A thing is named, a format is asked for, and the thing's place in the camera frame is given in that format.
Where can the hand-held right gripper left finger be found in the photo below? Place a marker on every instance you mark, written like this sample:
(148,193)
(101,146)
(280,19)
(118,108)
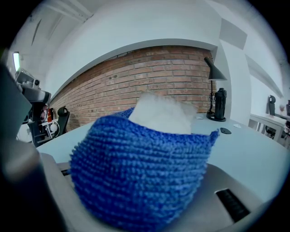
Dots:
(52,181)

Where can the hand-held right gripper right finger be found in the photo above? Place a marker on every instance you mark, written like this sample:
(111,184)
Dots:
(210,199)

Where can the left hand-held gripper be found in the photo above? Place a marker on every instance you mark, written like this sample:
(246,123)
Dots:
(29,81)

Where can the blue knitted cloth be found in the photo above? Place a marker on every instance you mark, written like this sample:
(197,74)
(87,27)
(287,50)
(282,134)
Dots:
(140,172)

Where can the person's left hand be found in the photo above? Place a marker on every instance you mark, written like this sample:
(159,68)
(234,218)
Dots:
(44,111)

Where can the ceiling light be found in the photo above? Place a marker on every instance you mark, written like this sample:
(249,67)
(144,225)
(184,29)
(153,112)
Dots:
(16,61)

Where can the black office chair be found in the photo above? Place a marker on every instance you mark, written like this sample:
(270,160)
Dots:
(63,120)

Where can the small black plastic piece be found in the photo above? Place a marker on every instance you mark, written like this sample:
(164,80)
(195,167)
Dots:
(225,130)

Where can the small white plastic piece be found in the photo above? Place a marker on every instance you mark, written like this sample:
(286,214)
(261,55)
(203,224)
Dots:
(199,117)
(237,125)

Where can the white ceiling pipes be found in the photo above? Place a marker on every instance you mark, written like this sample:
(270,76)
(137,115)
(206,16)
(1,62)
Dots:
(68,10)

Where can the black bottle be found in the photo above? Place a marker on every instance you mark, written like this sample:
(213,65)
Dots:
(220,104)

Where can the white desk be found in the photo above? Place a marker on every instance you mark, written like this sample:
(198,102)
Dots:
(267,119)

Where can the small potted plant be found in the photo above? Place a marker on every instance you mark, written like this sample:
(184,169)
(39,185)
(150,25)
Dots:
(282,109)

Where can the black desk lamp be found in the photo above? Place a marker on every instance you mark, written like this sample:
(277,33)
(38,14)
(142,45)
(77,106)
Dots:
(215,73)

